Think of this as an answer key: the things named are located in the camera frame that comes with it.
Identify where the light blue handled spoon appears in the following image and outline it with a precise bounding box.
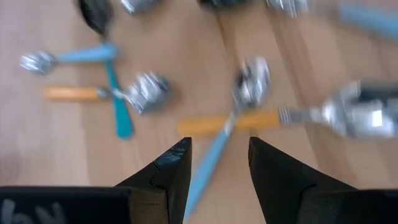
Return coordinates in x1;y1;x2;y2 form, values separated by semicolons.
19;42;118;76
266;0;398;43
182;55;272;222

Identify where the teal handled black spoon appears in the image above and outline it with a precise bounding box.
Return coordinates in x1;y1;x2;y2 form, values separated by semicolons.
76;0;135;140

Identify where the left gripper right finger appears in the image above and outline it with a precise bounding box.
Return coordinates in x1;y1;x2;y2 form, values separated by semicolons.
248;136;398;224

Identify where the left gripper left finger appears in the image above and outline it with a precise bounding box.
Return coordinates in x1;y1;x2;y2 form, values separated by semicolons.
0;136;193;224

